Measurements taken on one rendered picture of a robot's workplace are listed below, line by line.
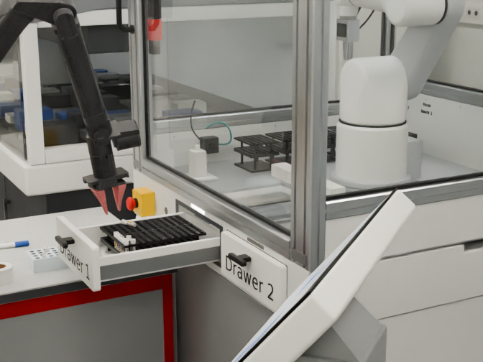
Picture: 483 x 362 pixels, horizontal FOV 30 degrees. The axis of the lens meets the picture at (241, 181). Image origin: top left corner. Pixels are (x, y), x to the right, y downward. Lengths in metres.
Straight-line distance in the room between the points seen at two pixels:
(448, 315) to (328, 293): 1.06
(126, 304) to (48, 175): 0.72
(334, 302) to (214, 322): 1.26
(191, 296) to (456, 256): 0.76
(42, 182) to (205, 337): 0.89
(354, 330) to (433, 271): 0.74
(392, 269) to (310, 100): 0.45
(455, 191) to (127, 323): 0.98
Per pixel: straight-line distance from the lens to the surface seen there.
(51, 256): 2.48
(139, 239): 2.25
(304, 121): 1.84
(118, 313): 2.49
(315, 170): 1.84
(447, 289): 2.15
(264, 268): 2.04
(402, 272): 2.05
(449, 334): 2.21
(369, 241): 1.34
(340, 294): 1.16
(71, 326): 2.46
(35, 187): 3.05
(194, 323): 2.51
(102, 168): 2.20
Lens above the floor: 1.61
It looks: 15 degrees down
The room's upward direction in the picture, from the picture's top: straight up
